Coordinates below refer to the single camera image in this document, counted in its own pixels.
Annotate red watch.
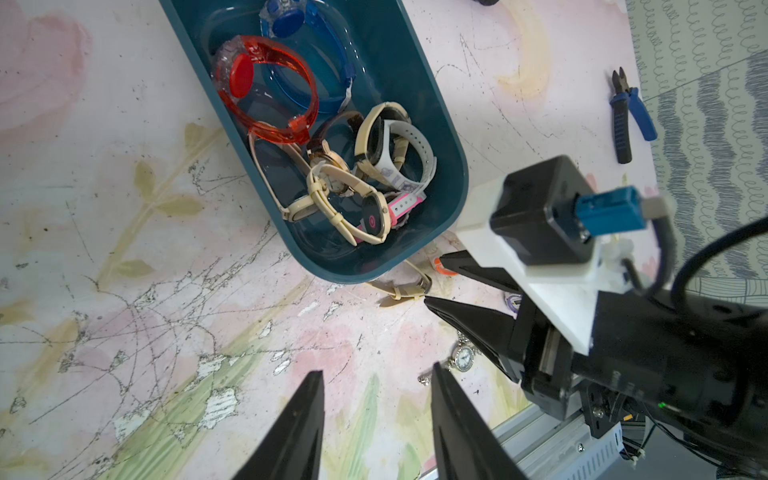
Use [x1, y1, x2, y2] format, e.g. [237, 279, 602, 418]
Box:
[211, 35, 319, 145]

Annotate teal storage box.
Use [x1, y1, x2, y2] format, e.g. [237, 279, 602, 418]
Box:
[161, 1, 469, 284]

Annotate blue watch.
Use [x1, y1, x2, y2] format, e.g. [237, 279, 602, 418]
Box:
[259, 1, 357, 115]

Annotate beige triangular watch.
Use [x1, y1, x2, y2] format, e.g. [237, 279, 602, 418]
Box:
[353, 102, 411, 189]

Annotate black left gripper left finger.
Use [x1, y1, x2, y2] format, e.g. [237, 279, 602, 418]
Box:
[233, 370, 325, 480]

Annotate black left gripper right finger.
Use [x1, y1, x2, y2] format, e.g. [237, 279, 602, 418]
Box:
[430, 363, 526, 480]

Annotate pink white watch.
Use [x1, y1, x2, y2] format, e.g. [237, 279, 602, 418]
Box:
[359, 192, 426, 240]

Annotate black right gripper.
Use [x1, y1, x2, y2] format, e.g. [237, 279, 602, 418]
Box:
[424, 250, 767, 438]

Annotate silver white watch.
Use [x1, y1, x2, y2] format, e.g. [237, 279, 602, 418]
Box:
[374, 120, 437, 195]

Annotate silver rhinestone watch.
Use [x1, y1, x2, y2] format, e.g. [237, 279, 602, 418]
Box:
[439, 333, 479, 373]

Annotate blue handled pliers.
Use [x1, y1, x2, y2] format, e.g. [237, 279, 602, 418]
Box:
[609, 67, 658, 165]

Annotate white slotted cable duct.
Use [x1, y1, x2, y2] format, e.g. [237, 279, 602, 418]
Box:
[539, 424, 625, 480]

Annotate aluminium rail frame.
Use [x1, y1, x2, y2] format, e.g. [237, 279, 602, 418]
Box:
[419, 401, 601, 480]

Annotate black watch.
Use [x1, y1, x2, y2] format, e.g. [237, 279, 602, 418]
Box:
[306, 110, 364, 158]

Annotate orange white digital watch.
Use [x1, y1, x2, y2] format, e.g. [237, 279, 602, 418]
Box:
[431, 257, 457, 277]

